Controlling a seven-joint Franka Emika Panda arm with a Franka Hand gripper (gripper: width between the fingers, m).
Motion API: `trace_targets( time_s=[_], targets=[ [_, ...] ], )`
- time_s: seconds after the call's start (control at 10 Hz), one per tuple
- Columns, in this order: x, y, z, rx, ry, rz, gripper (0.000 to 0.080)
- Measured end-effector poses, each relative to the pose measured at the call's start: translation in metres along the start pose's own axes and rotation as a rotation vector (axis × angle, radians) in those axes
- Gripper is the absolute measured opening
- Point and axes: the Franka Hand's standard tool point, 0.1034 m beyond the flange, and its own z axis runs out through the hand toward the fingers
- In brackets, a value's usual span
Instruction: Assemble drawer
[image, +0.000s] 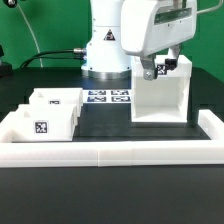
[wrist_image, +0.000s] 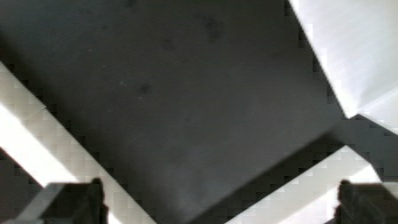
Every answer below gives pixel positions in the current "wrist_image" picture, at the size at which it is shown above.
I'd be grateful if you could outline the white U-shaped border fence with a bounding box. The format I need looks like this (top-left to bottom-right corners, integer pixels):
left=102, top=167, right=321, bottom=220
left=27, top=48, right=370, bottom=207
left=0, top=63, right=398, bottom=224

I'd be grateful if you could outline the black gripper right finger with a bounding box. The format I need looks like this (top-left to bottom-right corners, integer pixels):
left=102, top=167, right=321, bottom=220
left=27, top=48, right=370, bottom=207
left=335, top=180, right=398, bottom=224

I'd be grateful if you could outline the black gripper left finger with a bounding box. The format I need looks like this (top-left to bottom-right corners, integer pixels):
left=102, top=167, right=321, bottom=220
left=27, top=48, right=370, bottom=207
left=13, top=178, right=109, bottom=224

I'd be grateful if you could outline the white drawer cabinet box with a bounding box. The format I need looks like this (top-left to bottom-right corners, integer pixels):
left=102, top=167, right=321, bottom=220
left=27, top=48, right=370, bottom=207
left=289, top=0, right=398, bottom=135

